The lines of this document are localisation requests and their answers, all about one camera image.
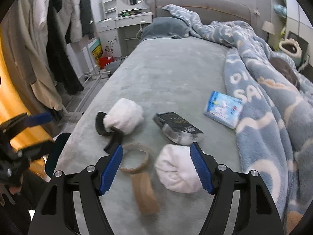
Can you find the white vanity dressing table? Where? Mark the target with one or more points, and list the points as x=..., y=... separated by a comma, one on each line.
x=120, y=30

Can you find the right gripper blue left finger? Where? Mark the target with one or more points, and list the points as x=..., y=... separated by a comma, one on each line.
x=110, y=170

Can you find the white wardrobe shelf unit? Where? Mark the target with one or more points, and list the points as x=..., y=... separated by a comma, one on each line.
x=296, y=21

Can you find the blue patterned fleece blanket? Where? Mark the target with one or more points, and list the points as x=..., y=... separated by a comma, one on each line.
x=274, y=131

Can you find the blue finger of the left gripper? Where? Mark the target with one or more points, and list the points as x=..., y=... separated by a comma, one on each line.
x=39, y=119

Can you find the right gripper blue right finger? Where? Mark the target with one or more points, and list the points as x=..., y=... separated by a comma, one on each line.
x=204, y=165

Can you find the grey upholstered headboard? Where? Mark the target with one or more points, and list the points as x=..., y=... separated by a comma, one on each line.
x=208, y=10

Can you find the black curved plastic piece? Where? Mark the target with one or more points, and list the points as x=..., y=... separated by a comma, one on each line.
x=115, y=134

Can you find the teal grey pillow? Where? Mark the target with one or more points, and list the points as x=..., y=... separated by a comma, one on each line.
x=166, y=27

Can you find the clothes rack with hanging garments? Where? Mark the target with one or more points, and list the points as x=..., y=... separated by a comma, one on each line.
x=36, y=32

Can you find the white towel ball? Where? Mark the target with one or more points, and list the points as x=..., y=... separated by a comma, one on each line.
x=125, y=115

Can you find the white plush cat bed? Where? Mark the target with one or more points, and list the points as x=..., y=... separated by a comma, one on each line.
x=292, y=48

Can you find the orange curtain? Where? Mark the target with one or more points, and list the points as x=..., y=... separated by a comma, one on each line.
x=11, y=106

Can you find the blue white tissue pack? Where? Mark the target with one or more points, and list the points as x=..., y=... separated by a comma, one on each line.
x=223, y=109

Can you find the black tissue packet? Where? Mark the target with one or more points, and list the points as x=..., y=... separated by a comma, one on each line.
x=177, y=129

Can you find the grey flat heater on floor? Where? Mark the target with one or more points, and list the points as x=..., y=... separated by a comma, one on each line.
x=113, y=66

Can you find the red box on floor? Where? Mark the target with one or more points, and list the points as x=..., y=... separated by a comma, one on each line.
x=104, y=61

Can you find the yellow picture board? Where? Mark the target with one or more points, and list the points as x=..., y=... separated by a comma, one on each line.
x=95, y=49

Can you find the small bedside lamp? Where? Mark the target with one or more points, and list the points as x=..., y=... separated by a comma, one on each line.
x=269, y=28

